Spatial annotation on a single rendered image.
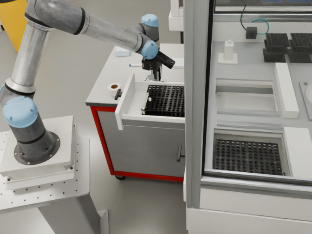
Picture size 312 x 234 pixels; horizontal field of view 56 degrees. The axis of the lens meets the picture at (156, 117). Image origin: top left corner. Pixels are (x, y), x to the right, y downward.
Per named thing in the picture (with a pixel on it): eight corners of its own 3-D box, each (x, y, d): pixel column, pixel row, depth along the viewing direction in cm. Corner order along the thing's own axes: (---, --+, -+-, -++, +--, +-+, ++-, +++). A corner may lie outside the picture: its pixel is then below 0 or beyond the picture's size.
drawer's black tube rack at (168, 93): (142, 120, 132) (140, 109, 128) (150, 95, 145) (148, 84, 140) (192, 123, 128) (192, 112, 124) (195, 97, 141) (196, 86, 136)
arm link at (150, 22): (136, 16, 134) (152, 11, 137) (139, 38, 142) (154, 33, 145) (145, 22, 129) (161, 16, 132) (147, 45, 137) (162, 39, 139)
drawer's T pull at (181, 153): (176, 162, 106) (176, 159, 105) (178, 146, 111) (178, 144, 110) (186, 163, 105) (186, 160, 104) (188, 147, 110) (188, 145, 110)
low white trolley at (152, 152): (111, 183, 209) (85, 101, 157) (131, 122, 253) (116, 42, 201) (193, 192, 199) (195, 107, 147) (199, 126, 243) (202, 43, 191)
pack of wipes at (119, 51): (130, 56, 186) (128, 50, 183) (115, 56, 188) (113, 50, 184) (133, 44, 197) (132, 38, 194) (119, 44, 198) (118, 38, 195)
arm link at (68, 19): (51, -5, 89) (165, 42, 123) (42, -16, 96) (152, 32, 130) (39, 30, 93) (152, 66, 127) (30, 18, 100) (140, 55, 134)
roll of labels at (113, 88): (106, 93, 161) (105, 87, 158) (115, 87, 164) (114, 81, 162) (115, 98, 157) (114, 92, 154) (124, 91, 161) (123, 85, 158)
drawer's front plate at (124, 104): (119, 130, 131) (114, 112, 123) (133, 89, 152) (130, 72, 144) (122, 131, 131) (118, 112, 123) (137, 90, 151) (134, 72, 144)
